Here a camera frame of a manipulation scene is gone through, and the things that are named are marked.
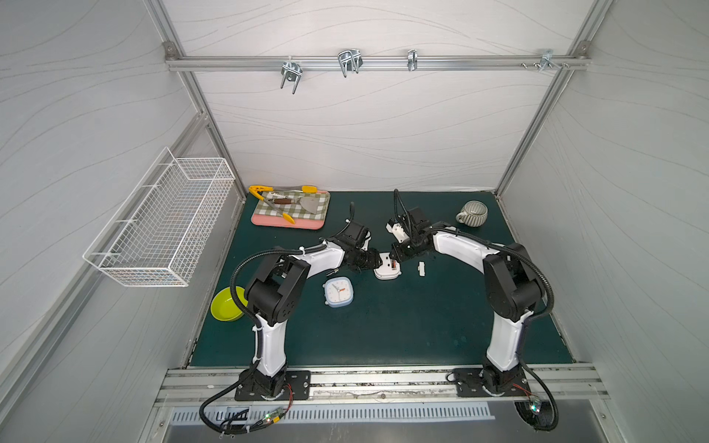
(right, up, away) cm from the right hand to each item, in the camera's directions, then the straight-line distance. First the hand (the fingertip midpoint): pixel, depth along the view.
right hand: (392, 253), depth 95 cm
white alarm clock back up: (-3, -6, -2) cm, 7 cm away
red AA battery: (0, -4, -2) cm, 4 cm away
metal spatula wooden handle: (-34, +19, +20) cm, 43 cm away
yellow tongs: (-57, +25, +22) cm, 66 cm away
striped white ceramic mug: (+33, +14, +10) cm, 37 cm away
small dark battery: (-21, -6, -1) cm, 22 cm away
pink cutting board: (-45, +10, +16) cm, 49 cm away
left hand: (-5, -4, -1) cm, 6 cm away
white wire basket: (-62, +8, -28) cm, 69 cm away
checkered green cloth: (-52, +17, +19) cm, 57 cm away
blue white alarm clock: (-18, -12, -7) cm, 23 cm away
